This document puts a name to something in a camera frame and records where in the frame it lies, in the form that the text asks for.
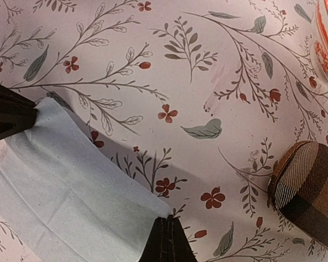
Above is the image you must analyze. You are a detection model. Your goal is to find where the red patterned small bowl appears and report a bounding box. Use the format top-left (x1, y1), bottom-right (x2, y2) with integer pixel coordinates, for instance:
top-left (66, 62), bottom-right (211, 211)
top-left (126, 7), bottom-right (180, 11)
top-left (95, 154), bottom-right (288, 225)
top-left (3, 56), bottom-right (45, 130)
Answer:
top-left (310, 0), bottom-right (328, 85)

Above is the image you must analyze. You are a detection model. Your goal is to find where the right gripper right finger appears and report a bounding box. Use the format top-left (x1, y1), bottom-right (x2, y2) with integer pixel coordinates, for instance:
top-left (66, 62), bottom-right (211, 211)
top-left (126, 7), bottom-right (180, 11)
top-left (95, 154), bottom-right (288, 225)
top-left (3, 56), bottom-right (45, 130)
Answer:
top-left (168, 215), bottom-right (196, 262)

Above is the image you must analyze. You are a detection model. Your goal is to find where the blue cleaning cloth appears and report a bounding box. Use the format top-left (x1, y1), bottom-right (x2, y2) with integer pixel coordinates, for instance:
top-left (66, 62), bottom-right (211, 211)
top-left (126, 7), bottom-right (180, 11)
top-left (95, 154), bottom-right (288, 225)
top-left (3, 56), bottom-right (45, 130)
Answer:
top-left (0, 98), bottom-right (170, 261)

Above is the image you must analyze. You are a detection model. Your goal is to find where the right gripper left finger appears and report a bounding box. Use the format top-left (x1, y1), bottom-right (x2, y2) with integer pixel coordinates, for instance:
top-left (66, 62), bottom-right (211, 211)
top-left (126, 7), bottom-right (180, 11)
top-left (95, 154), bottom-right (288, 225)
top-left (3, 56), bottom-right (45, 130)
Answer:
top-left (139, 218), bottom-right (168, 262)

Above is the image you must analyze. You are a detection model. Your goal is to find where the brown striped glasses case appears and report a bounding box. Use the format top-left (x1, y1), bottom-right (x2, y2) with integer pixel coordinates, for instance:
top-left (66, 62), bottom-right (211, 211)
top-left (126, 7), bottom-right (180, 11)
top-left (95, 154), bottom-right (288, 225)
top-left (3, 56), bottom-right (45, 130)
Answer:
top-left (268, 141), bottom-right (328, 249)

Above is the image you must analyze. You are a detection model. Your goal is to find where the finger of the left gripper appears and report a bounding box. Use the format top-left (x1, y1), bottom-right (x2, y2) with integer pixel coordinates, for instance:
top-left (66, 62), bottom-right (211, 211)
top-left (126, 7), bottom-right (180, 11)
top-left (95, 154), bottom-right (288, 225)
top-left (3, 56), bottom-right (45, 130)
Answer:
top-left (0, 84), bottom-right (38, 123)
top-left (0, 109), bottom-right (38, 140)

